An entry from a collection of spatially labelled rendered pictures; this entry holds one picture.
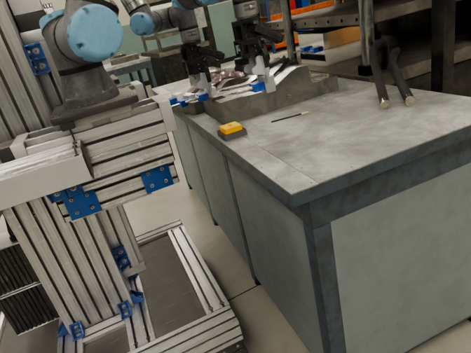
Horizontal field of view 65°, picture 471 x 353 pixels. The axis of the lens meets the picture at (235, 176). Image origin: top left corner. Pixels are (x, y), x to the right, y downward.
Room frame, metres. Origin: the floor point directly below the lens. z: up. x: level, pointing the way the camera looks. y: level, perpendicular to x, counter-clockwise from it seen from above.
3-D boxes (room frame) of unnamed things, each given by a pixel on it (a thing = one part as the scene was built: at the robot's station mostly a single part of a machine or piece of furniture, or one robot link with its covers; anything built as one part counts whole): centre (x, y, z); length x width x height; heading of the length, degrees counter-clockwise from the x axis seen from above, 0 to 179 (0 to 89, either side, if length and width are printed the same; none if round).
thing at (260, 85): (1.26, -0.13, 0.93); 0.13 x 0.05 x 0.05; 106
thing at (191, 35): (1.51, 0.04, 1.12); 0.08 x 0.08 x 0.05
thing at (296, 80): (1.52, -0.21, 0.87); 0.50 x 0.26 x 0.14; 106
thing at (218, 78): (1.84, -0.04, 0.90); 0.26 x 0.18 x 0.08; 123
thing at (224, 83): (1.85, -0.03, 0.85); 0.50 x 0.26 x 0.11; 123
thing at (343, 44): (2.27, -0.84, 0.87); 0.50 x 0.27 x 0.17; 106
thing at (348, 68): (2.34, -0.90, 0.75); 1.30 x 0.84 x 0.06; 16
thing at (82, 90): (1.07, 0.34, 1.09); 0.15 x 0.15 x 0.10
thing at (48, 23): (1.06, 0.34, 1.20); 0.13 x 0.12 x 0.14; 37
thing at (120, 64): (6.23, 1.43, 0.44); 1.90 x 0.70 x 0.89; 21
